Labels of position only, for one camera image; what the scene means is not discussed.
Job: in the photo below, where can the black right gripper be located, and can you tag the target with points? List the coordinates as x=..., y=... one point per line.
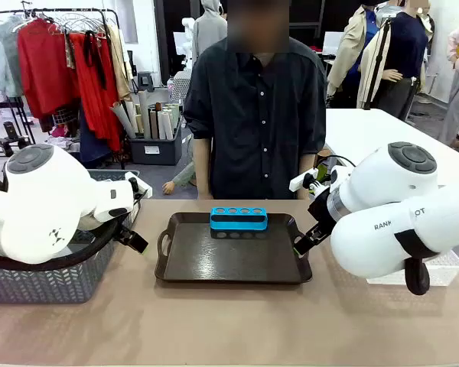
x=323, y=208

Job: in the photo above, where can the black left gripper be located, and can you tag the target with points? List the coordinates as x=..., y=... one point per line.
x=123, y=228

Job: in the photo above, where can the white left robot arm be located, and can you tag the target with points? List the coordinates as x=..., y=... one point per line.
x=42, y=202

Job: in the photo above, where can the person's right forearm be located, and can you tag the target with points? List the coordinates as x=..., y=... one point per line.
x=203, y=168

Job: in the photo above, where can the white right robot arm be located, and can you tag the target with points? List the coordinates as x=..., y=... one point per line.
x=390, y=199

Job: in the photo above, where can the green plastic stool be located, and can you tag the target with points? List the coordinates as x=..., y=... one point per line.
x=323, y=173

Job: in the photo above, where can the small grey woven basket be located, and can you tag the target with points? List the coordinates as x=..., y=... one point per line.
x=107, y=175

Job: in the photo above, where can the mannequin arm green sleeve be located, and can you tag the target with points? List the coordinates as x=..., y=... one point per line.
x=180, y=179

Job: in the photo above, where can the blue test tube rack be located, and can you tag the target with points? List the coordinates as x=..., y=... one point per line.
x=239, y=221

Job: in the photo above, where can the dark brown plastic tray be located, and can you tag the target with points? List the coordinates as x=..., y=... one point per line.
x=229, y=260

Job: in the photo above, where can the dark grey storage bin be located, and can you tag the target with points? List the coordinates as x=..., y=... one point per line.
x=157, y=151

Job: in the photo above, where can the large grey woven basket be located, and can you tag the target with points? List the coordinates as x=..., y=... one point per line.
x=42, y=283

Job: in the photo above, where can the white paper roll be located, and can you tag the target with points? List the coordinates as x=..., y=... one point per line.
x=164, y=124

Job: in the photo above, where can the grey paper roll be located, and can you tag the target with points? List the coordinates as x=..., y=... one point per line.
x=144, y=114

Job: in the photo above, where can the person in dark shirt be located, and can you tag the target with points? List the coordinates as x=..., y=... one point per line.
x=252, y=122

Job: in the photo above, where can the white perforated plastic basket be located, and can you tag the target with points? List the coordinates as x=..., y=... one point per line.
x=447, y=267

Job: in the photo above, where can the red pleated dress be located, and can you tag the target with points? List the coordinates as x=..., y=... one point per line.
x=97, y=99

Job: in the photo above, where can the black step stool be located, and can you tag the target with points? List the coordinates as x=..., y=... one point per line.
x=146, y=81

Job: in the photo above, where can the beige hanging garment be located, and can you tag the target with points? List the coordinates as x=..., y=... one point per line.
x=118, y=61

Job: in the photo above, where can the black slanted tripod pole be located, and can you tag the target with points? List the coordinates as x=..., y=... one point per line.
x=378, y=61

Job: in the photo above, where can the mannequin in beige coat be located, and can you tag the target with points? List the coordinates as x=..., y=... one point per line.
x=352, y=49

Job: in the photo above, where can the red shirt garment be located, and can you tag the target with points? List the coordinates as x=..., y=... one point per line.
x=42, y=69

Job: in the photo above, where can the mannequin in navy top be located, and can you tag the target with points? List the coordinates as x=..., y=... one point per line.
x=405, y=46

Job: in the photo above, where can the mannequin in grey hoodie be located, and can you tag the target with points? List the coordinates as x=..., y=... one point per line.
x=208, y=34

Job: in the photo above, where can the black metal clothes rack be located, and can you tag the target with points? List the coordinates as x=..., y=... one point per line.
x=116, y=23

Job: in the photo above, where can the pale grey hanging garment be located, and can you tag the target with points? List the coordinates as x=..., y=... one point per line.
x=4, y=57

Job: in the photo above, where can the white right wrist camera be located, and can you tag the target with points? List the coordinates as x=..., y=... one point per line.
x=302, y=181

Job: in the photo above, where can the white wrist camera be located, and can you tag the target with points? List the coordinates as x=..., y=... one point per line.
x=302, y=181
x=139, y=183

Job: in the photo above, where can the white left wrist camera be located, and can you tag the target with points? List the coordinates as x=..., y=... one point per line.
x=139, y=183

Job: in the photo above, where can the black camera tripod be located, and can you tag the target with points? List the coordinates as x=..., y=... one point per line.
x=12, y=134

